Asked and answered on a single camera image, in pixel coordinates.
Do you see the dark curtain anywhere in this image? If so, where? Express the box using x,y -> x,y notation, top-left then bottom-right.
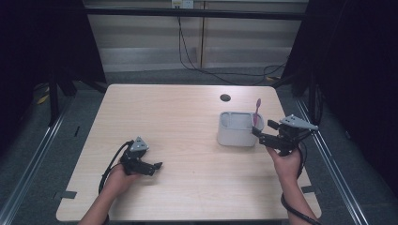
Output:
0,0 -> 108,154
281,0 -> 398,191

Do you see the pink toothbrush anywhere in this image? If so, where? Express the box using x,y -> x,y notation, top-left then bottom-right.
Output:
252,97 -> 263,128

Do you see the metal floor rail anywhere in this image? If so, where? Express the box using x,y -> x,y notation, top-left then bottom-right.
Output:
0,99 -> 74,225
294,97 -> 372,225

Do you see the black wall cable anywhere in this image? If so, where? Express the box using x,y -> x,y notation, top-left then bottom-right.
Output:
176,15 -> 289,87

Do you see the bundle of black cables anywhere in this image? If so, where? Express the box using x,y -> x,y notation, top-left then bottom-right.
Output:
304,83 -> 325,128

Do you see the yellow floor object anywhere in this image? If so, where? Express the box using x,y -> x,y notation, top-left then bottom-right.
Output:
36,93 -> 51,106

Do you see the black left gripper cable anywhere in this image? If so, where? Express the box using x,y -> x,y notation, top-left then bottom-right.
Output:
98,139 -> 135,195

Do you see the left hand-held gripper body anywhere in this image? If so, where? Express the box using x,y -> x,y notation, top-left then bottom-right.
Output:
119,135 -> 157,176

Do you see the black stand post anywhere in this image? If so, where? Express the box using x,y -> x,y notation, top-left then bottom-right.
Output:
47,79 -> 61,128

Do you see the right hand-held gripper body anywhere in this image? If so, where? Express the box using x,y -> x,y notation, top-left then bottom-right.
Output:
258,113 -> 320,158

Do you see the person's left hand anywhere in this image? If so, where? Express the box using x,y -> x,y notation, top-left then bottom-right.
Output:
103,162 -> 143,198

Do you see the grey toothbrush holder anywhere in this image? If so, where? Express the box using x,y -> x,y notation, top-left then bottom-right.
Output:
216,111 -> 265,148

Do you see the white wall socket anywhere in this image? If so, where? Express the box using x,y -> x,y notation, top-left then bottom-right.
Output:
171,0 -> 195,9

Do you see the person's right hand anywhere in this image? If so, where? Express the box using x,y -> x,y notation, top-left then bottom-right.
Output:
266,145 -> 303,186

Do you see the black horizontal frame bar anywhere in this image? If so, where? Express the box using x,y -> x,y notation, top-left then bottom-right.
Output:
84,7 -> 309,22

